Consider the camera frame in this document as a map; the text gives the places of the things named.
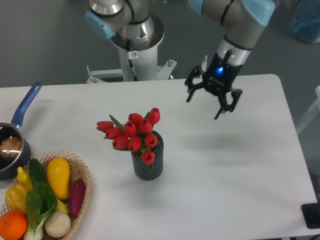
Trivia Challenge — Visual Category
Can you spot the brown bread roll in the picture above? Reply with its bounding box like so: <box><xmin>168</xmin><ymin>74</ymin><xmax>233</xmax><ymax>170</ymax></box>
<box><xmin>0</xmin><ymin>137</ymin><xmax>22</xmax><ymax>159</ymax></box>

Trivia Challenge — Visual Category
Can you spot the dark green cucumber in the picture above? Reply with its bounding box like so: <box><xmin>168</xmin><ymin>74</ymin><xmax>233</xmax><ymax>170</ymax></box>
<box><xmin>28</xmin><ymin>158</ymin><xmax>48</xmax><ymax>185</ymax></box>

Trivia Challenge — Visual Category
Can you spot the yellow banana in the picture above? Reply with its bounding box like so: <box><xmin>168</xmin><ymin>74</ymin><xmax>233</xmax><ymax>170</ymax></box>
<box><xmin>56</xmin><ymin>199</ymin><xmax>69</xmax><ymax>214</ymax></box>

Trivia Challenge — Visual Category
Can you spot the white frame at right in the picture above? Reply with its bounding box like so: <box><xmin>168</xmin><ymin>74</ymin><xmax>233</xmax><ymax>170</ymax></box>
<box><xmin>295</xmin><ymin>86</ymin><xmax>320</xmax><ymax>135</ymax></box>

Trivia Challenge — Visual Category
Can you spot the dark grey ribbed vase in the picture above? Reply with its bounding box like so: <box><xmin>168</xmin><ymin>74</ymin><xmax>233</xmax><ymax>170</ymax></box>
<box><xmin>131</xmin><ymin>131</ymin><xmax>164</xmax><ymax>181</ymax></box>

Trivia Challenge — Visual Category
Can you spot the black device at edge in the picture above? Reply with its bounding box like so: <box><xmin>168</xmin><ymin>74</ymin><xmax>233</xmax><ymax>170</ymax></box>
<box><xmin>301</xmin><ymin>203</ymin><xmax>320</xmax><ymax>229</ymax></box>

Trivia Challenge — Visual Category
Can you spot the blue transparent container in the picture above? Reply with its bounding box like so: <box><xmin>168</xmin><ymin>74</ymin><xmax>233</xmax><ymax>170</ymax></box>
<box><xmin>290</xmin><ymin>0</ymin><xmax>320</xmax><ymax>44</ymax></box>

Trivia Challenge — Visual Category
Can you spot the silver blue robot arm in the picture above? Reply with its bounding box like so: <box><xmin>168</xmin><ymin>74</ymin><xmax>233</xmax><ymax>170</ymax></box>
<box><xmin>84</xmin><ymin>0</ymin><xmax>275</xmax><ymax>114</ymax></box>

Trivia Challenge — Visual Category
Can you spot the yellow bell pepper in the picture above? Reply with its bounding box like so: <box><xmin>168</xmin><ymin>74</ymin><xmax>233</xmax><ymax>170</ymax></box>
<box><xmin>5</xmin><ymin>183</ymin><xmax>27</xmax><ymax>214</ymax></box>

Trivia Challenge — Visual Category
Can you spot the beige garlic bulb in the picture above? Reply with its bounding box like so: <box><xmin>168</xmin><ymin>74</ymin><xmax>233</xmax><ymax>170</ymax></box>
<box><xmin>44</xmin><ymin>210</ymin><xmax>71</xmax><ymax>238</ymax></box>

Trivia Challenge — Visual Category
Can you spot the yellow squash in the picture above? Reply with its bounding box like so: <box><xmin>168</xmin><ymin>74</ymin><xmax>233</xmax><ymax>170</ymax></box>
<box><xmin>47</xmin><ymin>157</ymin><xmax>71</xmax><ymax>201</ymax></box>

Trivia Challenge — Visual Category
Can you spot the small yellow pepper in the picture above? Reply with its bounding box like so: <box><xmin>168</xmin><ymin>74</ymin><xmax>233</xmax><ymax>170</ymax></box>
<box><xmin>17</xmin><ymin>166</ymin><xmax>33</xmax><ymax>192</ymax></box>

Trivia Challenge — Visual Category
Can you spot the orange fruit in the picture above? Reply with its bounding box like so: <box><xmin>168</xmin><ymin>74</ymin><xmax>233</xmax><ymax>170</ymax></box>
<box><xmin>0</xmin><ymin>211</ymin><xmax>28</xmax><ymax>240</ymax></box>

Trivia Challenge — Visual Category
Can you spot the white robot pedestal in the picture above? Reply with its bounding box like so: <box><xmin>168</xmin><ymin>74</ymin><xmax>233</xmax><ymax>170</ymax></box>
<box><xmin>111</xmin><ymin>13</ymin><xmax>165</xmax><ymax>82</ymax></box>

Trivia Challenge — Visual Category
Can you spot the red tulip bouquet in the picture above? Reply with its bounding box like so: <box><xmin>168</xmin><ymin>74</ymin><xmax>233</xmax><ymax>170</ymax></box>
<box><xmin>96</xmin><ymin>107</ymin><xmax>161</xmax><ymax>172</ymax></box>

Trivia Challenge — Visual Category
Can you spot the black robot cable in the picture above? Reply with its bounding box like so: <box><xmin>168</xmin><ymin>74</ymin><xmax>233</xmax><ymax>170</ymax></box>
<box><xmin>125</xmin><ymin>38</ymin><xmax>138</xmax><ymax>82</ymax></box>

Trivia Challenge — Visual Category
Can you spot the blue handled saucepan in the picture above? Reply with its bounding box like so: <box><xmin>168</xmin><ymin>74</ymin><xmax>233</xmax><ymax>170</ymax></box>
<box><xmin>0</xmin><ymin>82</ymin><xmax>42</xmax><ymax>181</ymax></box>

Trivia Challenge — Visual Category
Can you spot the purple eggplant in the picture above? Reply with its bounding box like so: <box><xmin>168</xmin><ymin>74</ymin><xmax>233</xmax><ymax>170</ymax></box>
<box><xmin>67</xmin><ymin>178</ymin><xmax>86</xmax><ymax>217</ymax></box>

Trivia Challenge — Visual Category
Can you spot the green bok choy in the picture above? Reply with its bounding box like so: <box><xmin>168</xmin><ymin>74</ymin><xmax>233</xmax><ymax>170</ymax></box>
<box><xmin>23</xmin><ymin>181</ymin><xmax>58</xmax><ymax>240</ymax></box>

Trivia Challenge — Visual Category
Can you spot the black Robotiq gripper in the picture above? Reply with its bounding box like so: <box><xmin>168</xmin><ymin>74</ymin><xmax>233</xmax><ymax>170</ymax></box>
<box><xmin>185</xmin><ymin>52</ymin><xmax>244</xmax><ymax>121</ymax></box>

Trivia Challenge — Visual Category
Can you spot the white metal base frame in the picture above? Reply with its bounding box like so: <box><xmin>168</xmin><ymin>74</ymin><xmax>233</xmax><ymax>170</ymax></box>
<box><xmin>86</xmin><ymin>59</ymin><xmax>177</xmax><ymax>84</ymax></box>

